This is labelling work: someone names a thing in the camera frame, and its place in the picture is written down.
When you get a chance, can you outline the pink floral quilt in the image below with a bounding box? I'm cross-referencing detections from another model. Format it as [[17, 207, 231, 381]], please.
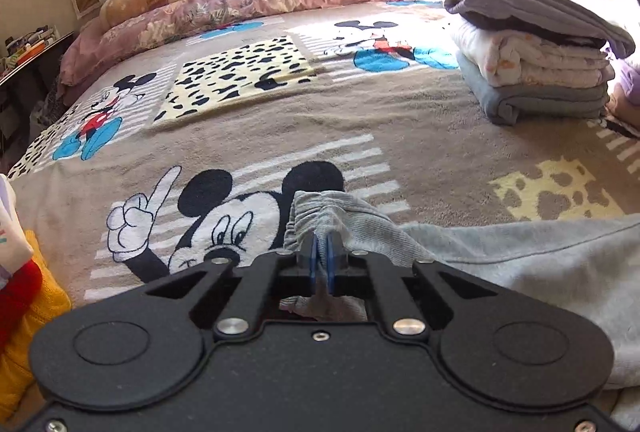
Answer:
[[57, 0, 438, 105]]

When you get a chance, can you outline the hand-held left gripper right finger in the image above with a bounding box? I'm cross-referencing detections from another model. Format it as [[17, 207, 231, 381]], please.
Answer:
[[326, 233, 489, 343]]

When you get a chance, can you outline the red cloth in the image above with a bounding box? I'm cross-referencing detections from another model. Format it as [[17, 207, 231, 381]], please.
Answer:
[[0, 259, 43, 348]]

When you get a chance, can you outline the white printed cloth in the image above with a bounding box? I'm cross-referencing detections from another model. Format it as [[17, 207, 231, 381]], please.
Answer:
[[0, 172, 36, 283]]

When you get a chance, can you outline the cartoon mouse printed blanket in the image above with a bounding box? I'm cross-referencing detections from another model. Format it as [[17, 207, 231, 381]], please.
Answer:
[[7, 0, 640, 408]]

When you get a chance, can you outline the folded dark grey garment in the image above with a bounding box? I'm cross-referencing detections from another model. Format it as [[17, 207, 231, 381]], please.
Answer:
[[436, 0, 636, 59]]

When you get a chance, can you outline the clutter of small bottles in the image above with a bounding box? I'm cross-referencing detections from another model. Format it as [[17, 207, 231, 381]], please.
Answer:
[[0, 26, 58, 78]]

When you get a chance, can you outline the grey sweatshirt garment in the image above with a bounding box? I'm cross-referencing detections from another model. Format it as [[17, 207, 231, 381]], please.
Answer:
[[281, 188, 640, 390]]

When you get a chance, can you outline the folded grey-blue garment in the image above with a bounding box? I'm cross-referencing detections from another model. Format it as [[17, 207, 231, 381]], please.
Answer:
[[455, 52, 611, 127]]

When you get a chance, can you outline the dark side table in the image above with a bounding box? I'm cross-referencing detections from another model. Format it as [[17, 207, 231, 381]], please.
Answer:
[[0, 32, 76, 168]]

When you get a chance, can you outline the folded white printed garment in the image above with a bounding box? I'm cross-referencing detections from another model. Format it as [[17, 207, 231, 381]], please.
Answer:
[[450, 19, 616, 88]]

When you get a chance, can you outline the yellow knit cloth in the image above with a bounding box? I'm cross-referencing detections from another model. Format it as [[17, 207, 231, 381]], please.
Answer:
[[0, 229, 73, 408]]

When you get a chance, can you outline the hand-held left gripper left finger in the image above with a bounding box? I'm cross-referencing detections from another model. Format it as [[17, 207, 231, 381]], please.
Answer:
[[145, 236, 319, 342]]

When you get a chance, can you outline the purple garment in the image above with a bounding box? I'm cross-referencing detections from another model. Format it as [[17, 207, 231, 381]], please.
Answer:
[[602, 42, 640, 123]]

